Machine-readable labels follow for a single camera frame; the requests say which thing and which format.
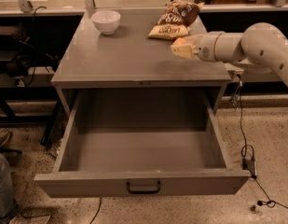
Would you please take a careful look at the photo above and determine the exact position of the black drawer handle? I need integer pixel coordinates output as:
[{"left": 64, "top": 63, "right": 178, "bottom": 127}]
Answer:
[{"left": 126, "top": 181, "right": 161, "bottom": 195}]

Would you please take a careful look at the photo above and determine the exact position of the black cable under drawer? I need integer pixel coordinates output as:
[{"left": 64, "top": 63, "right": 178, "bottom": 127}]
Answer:
[{"left": 89, "top": 197, "right": 103, "bottom": 224}]

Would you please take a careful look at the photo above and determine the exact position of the open grey top drawer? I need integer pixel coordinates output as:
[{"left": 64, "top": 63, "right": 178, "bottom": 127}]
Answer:
[{"left": 35, "top": 88, "right": 250, "bottom": 198}]

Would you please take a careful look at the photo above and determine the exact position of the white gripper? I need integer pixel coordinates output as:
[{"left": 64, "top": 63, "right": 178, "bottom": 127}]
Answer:
[{"left": 171, "top": 32, "right": 231, "bottom": 63}]

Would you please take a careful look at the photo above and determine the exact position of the black cable with adapter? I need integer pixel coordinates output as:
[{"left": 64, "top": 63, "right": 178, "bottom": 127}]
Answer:
[{"left": 230, "top": 73, "right": 288, "bottom": 214}]

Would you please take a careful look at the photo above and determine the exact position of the orange fruit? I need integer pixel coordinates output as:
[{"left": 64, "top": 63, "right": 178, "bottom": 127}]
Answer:
[{"left": 173, "top": 37, "right": 186, "bottom": 46}]

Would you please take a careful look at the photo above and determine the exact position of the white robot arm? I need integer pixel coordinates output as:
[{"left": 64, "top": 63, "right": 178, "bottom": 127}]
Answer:
[{"left": 171, "top": 22, "right": 288, "bottom": 88}]

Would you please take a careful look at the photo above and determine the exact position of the white ceramic bowl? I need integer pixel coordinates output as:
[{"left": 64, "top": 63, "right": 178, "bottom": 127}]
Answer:
[{"left": 91, "top": 10, "right": 121, "bottom": 35}]

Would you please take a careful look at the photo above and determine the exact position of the grey cabinet counter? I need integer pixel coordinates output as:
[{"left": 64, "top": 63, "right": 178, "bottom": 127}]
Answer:
[{"left": 50, "top": 8, "right": 232, "bottom": 117}]

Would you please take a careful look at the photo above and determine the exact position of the grey shoe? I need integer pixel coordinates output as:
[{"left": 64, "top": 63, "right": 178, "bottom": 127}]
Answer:
[{"left": 8, "top": 209, "right": 50, "bottom": 224}]

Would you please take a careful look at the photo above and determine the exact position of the dark machinery on shelf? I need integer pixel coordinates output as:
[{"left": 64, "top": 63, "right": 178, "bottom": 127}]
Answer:
[{"left": 0, "top": 23, "right": 59, "bottom": 87}]

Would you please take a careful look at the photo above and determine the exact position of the brown chip bag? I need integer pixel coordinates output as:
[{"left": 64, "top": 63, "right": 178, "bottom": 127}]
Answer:
[{"left": 148, "top": 0, "right": 203, "bottom": 40}]

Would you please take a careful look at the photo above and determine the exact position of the person's jeans leg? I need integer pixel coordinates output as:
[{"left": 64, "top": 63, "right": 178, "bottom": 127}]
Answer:
[{"left": 0, "top": 153, "right": 19, "bottom": 224}]

